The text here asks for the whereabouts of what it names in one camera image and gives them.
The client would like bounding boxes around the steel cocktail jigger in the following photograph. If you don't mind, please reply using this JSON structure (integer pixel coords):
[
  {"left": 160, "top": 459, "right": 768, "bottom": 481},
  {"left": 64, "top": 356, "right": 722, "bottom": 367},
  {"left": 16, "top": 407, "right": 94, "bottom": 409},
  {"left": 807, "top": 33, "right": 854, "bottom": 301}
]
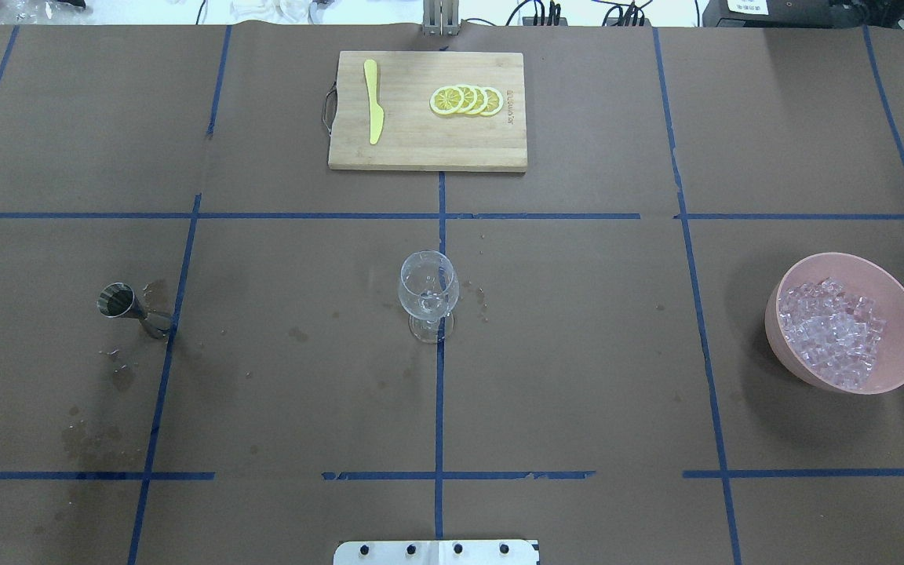
[{"left": 97, "top": 282, "right": 173, "bottom": 340}]

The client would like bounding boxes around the clear wine glass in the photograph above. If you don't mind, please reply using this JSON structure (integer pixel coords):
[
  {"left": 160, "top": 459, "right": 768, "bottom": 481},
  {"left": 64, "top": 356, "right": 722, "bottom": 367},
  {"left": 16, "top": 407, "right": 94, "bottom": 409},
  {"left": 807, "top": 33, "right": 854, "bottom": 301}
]
[{"left": 398, "top": 250, "right": 461, "bottom": 344}]

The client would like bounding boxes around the pile of clear ice cubes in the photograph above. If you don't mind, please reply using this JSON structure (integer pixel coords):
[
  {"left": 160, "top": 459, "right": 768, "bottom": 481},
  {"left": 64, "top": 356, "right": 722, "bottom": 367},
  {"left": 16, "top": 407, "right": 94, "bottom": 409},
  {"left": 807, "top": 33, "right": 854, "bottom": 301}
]
[{"left": 778, "top": 278, "right": 888, "bottom": 391}]

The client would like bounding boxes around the bamboo cutting board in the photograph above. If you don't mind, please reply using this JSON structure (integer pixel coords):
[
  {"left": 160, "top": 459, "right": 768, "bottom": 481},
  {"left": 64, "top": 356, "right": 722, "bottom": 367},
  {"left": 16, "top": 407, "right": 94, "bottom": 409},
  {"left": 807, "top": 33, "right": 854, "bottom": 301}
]
[{"left": 329, "top": 51, "right": 530, "bottom": 174}]

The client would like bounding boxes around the yellow plastic knife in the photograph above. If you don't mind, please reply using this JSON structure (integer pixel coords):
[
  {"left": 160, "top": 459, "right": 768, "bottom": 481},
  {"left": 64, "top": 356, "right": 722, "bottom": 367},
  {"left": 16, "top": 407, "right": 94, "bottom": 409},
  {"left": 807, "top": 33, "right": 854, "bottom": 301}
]
[{"left": 363, "top": 60, "right": 386, "bottom": 144}]

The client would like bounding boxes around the pink bowl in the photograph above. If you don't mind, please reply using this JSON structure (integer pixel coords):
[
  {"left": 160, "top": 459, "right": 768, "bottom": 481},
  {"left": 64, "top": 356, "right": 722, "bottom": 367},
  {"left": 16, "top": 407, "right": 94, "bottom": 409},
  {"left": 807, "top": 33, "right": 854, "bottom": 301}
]
[{"left": 764, "top": 253, "right": 904, "bottom": 395}]

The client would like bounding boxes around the aluminium frame post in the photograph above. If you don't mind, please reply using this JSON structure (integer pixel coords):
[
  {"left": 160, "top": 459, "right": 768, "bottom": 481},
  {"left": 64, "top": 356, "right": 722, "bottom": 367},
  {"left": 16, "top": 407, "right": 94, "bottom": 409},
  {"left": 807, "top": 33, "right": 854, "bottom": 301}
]
[{"left": 422, "top": 0, "right": 461, "bottom": 36}]

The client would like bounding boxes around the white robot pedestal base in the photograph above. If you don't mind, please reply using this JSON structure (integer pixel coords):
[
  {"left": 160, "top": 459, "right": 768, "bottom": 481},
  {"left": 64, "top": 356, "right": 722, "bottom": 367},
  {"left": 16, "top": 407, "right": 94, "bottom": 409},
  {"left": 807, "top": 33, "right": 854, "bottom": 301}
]
[{"left": 333, "top": 539, "right": 541, "bottom": 564}]

